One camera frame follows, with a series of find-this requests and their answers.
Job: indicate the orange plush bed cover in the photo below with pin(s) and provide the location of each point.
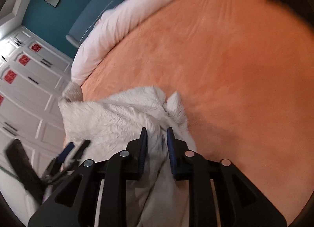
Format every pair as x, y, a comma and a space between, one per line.
244, 70

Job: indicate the teal upholstered headboard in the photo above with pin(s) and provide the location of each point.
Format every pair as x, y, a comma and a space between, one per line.
86, 21

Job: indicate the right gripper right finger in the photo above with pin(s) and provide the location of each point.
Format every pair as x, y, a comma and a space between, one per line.
220, 194

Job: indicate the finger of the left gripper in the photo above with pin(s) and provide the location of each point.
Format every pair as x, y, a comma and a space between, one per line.
74, 162
56, 163

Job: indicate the white fluffy coat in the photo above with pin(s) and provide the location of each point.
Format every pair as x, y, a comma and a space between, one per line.
157, 199

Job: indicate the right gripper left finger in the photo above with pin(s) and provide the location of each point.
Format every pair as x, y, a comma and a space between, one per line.
96, 191

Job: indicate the white panelled wardrobe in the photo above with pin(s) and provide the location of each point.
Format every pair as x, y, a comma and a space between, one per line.
33, 76

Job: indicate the rolled pink duvet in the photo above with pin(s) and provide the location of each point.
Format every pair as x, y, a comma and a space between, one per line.
110, 29

